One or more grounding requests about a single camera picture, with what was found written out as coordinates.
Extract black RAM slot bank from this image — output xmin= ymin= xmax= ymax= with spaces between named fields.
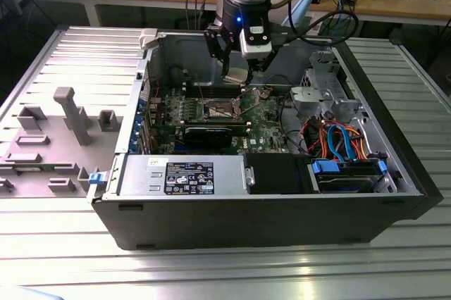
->
xmin=183 ymin=81 xmax=246 ymax=99
xmin=154 ymin=119 xmax=249 ymax=128

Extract red orange wire bundle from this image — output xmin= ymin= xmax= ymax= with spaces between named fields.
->
xmin=302 ymin=119 xmax=329 ymax=157

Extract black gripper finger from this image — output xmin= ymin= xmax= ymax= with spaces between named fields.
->
xmin=204 ymin=28 xmax=234 ymax=77
xmin=246 ymin=51 xmax=278 ymax=82

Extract black graphics card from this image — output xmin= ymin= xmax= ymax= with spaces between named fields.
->
xmin=183 ymin=124 xmax=234 ymax=149

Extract orange data wire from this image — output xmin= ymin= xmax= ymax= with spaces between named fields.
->
xmin=347 ymin=125 xmax=369 ymax=162

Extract grey parts rack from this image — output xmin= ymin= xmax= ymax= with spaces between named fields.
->
xmin=0 ymin=87 xmax=124 ymax=199

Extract grey case latch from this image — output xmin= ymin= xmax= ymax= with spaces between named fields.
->
xmin=138 ymin=27 xmax=159 ymax=51

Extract metal cage bracket plate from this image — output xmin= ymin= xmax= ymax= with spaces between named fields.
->
xmin=289 ymin=85 xmax=334 ymax=111

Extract black PC case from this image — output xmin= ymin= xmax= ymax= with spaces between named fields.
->
xmin=90 ymin=28 xmax=444 ymax=251

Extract silver CPU plate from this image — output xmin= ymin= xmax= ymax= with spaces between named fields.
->
xmin=223 ymin=67 xmax=249 ymax=86

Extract green motherboard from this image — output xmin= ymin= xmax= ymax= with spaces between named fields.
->
xmin=147 ymin=85 xmax=300 ymax=155

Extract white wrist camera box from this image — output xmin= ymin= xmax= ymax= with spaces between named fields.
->
xmin=239 ymin=25 xmax=274 ymax=60

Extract silver power supply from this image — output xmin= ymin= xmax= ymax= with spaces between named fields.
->
xmin=118 ymin=154 xmax=247 ymax=197

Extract CPU socket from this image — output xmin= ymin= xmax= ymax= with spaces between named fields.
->
xmin=197 ymin=97 xmax=244 ymax=120

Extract hard disk in blue carrier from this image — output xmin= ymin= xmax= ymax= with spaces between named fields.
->
xmin=308 ymin=158 xmax=388 ymax=194

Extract metal drive cage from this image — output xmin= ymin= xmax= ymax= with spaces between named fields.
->
xmin=299 ymin=49 xmax=364 ymax=118

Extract blue data wire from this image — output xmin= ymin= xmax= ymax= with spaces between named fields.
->
xmin=326 ymin=124 xmax=355 ymax=163

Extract metal socket cover frame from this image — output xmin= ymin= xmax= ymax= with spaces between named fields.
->
xmin=233 ymin=87 xmax=261 ymax=117

